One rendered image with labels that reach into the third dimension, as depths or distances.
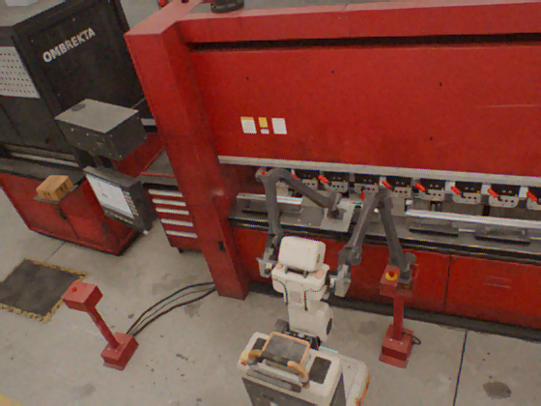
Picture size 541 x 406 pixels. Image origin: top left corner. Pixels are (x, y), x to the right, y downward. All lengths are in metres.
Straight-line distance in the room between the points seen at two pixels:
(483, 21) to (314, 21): 0.80
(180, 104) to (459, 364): 2.55
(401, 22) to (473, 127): 0.69
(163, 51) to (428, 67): 1.41
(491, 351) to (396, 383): 0.71
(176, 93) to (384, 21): 1.23
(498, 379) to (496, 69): 2.05
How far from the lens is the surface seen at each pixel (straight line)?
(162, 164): 4.02
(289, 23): 2.54
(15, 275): 5.31
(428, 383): 3.48
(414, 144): 2.75
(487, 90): 2.57
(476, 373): 3.57
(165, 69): 2.76
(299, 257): 2.35
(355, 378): 3.15
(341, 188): 3.02
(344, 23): 2.46
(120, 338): 3.98
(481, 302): 3.47
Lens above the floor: 3.04
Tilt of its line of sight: 38 degrees down
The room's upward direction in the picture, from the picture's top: 12 degrees counter-clockwise
